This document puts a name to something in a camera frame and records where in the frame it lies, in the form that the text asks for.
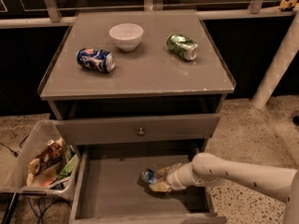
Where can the green snack packet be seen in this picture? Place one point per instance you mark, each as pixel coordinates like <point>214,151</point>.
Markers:
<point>67,170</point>

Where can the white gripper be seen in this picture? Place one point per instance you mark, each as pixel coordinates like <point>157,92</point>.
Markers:
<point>172,177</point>

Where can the dark blue soda can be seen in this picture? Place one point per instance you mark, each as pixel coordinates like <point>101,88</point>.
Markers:
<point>96,59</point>

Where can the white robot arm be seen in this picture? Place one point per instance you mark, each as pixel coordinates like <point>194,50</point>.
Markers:
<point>205,170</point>

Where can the green soda can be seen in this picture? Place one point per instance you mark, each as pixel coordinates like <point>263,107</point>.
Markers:
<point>183,46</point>

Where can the white ceramic bowl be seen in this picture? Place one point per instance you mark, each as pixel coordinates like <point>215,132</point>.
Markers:
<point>126,36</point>

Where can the grey upper drawer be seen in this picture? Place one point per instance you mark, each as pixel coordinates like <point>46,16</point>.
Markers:
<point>124,130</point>

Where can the metal window railing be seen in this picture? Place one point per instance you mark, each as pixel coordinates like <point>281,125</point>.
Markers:
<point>137,3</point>

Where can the light blue redbull can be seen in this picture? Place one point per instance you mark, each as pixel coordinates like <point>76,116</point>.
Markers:
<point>148,176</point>

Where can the grey open middle drawer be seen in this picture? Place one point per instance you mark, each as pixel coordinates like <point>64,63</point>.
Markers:
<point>110,189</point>

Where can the white slanted post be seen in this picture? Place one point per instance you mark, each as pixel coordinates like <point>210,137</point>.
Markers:
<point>287,50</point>

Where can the clear plastic bin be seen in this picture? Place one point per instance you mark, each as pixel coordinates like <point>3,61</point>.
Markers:
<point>46,183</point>

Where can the brown snack bag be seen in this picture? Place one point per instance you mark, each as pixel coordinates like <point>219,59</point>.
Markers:
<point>50,155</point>

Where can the grey drawer cabinet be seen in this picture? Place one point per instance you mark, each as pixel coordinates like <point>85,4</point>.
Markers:
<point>148,81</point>

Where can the brass drawer knob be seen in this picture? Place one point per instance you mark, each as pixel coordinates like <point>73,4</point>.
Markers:
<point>141,132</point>

